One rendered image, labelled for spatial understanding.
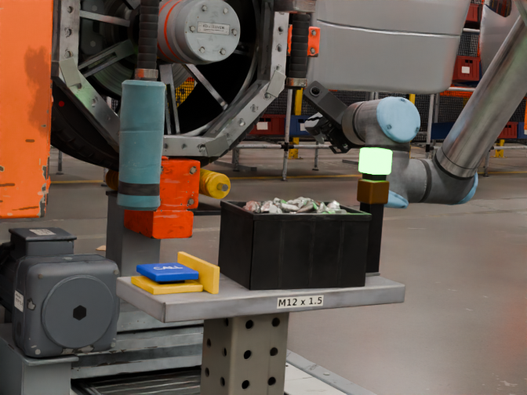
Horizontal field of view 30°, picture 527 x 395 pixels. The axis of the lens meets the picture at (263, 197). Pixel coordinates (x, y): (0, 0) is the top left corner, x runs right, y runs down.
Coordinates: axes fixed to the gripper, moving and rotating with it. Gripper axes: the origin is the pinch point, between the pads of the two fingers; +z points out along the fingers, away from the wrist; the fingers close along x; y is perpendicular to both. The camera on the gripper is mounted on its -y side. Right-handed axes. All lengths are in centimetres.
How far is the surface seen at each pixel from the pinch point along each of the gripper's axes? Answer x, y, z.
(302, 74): -3.9, -14.4, -20.7
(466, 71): 355, 209, 459
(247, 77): -0.5, -14.8, 10.5
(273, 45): 5.4, -18.3, 1.1
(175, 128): -21.6, -17.0, 12.7
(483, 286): 67, 132, 107
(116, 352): -66, 10, 9
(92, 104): -36, -35, 1
